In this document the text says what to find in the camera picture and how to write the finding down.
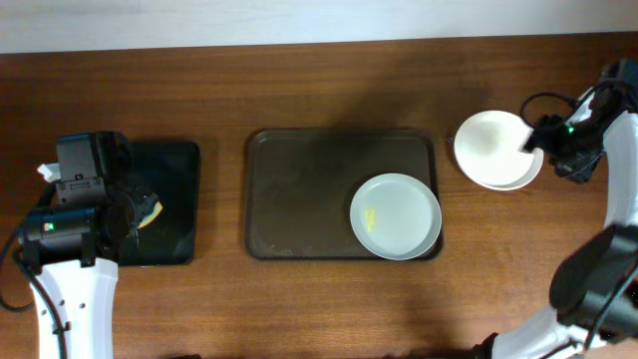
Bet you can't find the green and yellow sponge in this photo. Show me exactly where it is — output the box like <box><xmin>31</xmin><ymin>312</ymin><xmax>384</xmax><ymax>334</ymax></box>
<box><xmin>138</xmin><ymin>201</ymin><xmax>163</xmax><ymax>229</ymax></box>

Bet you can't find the white plate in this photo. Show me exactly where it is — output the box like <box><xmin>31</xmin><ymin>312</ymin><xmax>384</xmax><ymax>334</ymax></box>
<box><xmin>459</xmin><ymin>150</ymin><xmax>543</xmax><ymax>191</ymax></box>
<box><xmin>454</xmin><ymin>111</ymin><xmax>531</xmax><ymax>170</ymax></box>

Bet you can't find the pale blue plate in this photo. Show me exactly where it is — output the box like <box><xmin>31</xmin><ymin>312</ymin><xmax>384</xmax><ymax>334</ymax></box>
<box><xmin>349</xmin><ymin>174</ymin><xmax>443</xmax><ymax>261</ymax></box>

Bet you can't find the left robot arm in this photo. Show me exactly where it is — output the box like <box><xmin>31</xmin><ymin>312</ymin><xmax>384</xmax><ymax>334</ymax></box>
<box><xmin>13</xmin><ymin>132</ymin><xmax>162</xmax><ymax>358</ymax></box>

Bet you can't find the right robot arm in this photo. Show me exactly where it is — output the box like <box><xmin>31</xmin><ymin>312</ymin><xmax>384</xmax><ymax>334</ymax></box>
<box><xmin>468</xmin><ymin>59</ymin><xmax>637</xmax><ymax>359</ymax></box>

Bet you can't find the black plastic tray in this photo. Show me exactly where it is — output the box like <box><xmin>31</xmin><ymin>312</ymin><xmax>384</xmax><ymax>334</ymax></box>
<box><xmin>120</xmin><ymin>142</ymin><xmax>200</xmax><ymax>266</ymax></box>

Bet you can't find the brown serving tray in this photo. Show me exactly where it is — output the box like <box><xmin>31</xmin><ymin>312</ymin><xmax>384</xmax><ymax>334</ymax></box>
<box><xmin>243</xmin><ymin>129</ymin><xmax>439</xmax><ymax>261</ymax></box>

